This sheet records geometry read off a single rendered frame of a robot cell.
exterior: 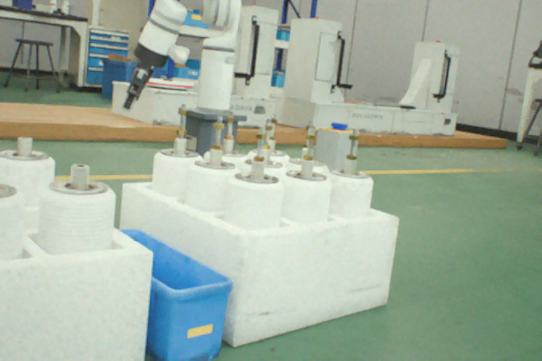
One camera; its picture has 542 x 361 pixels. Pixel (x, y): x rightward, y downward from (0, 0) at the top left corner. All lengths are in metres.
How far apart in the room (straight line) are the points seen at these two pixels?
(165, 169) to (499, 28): 6.06
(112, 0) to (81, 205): 6.86
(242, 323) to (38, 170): 0.40
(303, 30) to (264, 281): 3.20
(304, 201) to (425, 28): 6.60
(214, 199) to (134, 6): 6.72
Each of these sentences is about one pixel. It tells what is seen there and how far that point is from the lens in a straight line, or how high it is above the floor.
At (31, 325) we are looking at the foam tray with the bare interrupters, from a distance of 0.79.
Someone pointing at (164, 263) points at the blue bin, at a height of 0.09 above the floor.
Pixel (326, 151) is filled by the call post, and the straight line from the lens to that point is 1.40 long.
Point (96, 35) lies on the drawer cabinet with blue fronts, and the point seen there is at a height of 0.59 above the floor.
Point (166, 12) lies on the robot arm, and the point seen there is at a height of 0.53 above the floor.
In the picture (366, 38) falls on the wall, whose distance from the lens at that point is 8.20.
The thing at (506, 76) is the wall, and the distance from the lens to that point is 6.87.
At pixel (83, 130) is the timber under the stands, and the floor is 0.05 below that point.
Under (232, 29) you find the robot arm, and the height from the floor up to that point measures 0.53.
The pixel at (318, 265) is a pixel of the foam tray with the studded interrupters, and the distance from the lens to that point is 1.05.
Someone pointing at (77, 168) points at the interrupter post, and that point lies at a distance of 0.82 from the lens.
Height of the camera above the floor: 0.43
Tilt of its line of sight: 8 degrees down
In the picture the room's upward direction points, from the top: 6 degrees clockwise
